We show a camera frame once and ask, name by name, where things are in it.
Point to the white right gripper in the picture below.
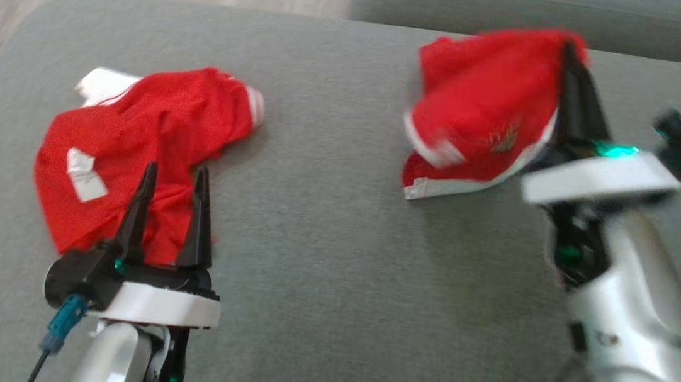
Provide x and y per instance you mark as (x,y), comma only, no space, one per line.
(601,177)

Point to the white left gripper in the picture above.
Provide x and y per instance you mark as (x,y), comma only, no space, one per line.
(170,307)

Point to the red white numbered jersey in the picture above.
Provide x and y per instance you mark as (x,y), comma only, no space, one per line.
(156,134)

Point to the red shorts white trim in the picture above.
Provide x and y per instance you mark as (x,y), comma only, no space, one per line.
(483,98)

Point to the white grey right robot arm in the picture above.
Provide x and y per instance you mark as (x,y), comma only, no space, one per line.
(641,336)

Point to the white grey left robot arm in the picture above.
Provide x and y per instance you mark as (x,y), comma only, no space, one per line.
(107,359)

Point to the grey sofa seat cushion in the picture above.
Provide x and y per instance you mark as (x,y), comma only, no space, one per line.
(524,11)

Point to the grey fabric ottoman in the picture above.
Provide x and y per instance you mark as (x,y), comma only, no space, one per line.
(334,247)

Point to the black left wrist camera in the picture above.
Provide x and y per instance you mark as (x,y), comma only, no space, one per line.
(78,274)

